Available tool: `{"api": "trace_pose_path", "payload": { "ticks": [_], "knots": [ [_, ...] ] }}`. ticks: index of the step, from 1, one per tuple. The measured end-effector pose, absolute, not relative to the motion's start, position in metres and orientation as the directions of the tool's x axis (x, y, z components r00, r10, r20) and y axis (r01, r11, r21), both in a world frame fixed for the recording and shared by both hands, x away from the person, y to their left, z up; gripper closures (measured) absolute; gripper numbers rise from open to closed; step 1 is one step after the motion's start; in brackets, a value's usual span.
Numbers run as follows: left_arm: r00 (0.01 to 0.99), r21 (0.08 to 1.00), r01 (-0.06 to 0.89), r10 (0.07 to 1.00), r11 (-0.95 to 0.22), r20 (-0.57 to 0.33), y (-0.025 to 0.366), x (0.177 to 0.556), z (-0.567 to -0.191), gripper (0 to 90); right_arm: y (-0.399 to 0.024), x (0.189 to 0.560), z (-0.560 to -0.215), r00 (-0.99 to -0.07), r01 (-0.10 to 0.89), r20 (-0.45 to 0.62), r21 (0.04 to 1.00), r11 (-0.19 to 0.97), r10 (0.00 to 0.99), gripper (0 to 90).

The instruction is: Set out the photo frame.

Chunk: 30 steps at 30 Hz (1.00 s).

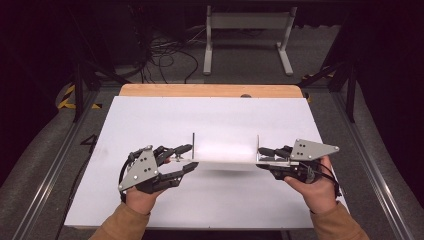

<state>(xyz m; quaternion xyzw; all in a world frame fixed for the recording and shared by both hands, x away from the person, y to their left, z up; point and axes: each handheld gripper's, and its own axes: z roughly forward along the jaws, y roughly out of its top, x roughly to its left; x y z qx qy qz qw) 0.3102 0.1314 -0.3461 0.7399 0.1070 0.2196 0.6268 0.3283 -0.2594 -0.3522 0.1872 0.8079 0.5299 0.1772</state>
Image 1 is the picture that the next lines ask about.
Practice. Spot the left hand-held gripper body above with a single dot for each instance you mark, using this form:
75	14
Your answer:
143	168

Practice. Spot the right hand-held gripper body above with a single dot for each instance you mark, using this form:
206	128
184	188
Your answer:
310	151

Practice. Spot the beige paper card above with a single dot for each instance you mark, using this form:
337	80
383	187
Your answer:
226	151

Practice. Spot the clear acrylic frame with posts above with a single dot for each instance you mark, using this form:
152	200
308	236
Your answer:
226	162

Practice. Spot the person's left hand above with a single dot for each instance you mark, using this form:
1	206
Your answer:
140	200

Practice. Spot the person's right hand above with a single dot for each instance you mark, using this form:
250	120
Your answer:
320	195

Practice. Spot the white table cover sheet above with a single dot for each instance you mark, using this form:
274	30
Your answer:
200	116

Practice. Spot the wooden table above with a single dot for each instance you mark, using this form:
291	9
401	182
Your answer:
200	90

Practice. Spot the black tripod stand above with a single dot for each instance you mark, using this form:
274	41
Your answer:
350	100
78	93

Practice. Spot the yellow black floor tape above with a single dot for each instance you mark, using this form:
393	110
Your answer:
316	74
66	100

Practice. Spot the grey metal stand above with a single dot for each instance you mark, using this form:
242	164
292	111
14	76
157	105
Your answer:
208	50

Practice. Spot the aluminium floor rail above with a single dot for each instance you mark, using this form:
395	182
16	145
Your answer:
373	166
50	176

